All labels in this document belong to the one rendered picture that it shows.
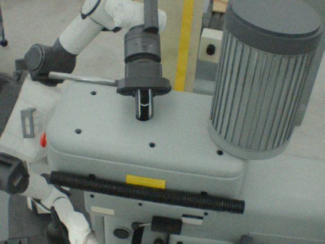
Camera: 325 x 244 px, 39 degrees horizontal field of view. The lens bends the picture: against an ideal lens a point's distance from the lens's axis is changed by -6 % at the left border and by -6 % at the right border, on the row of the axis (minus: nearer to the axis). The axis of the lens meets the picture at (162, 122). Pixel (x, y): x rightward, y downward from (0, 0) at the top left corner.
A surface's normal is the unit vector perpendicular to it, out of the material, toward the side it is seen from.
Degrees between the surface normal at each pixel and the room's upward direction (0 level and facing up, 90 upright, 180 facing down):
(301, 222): 90
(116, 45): 0
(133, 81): 30
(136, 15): 37
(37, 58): 61
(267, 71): 90
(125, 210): 90
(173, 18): 90
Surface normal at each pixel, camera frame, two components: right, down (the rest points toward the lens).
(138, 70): 0.11, -0.33
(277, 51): -0.09, 0.65
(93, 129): 0.07, -0.76
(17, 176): 0.89, 0.18
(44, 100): 0.23, 0.15
